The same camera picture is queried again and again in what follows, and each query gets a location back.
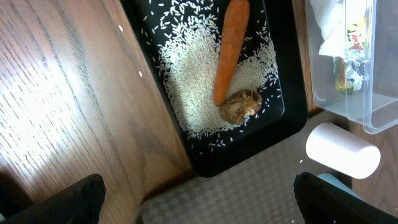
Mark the dark brown serving tray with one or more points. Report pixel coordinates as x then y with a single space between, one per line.
258 190

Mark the dark blue plate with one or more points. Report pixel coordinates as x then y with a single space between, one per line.
337 183

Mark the green snack wrapper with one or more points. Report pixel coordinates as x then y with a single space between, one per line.
349 69

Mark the clear plastic bin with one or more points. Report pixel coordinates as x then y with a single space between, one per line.
375 105

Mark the white rice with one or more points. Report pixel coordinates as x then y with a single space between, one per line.
186 39

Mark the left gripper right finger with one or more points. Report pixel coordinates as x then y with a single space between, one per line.
322 202

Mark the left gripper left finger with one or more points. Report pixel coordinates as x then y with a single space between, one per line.
78 203

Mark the white plastic cup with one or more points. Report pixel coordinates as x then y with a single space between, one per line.
343 151

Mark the black rectangular tray bin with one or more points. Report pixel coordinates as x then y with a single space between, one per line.
285 116

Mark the orange carrot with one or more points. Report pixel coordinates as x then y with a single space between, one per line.
232 38

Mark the white tissue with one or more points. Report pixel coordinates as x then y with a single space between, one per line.
342 25

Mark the brown food scrap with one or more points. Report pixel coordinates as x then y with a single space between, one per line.
239 106

